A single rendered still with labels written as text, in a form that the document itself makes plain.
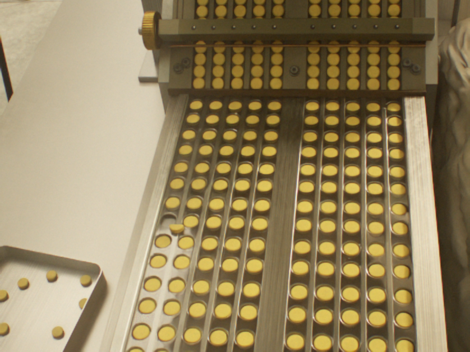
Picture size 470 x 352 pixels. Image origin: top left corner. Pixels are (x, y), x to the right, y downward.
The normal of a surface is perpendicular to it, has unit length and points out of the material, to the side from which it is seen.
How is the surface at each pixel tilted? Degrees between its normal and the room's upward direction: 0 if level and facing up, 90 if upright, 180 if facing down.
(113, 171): 0
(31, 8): 0
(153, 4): 90
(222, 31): 38
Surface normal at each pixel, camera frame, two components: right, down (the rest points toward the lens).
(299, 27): -0.15, -0.11
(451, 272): -0.83, -0.44
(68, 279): -0.10, -0.70
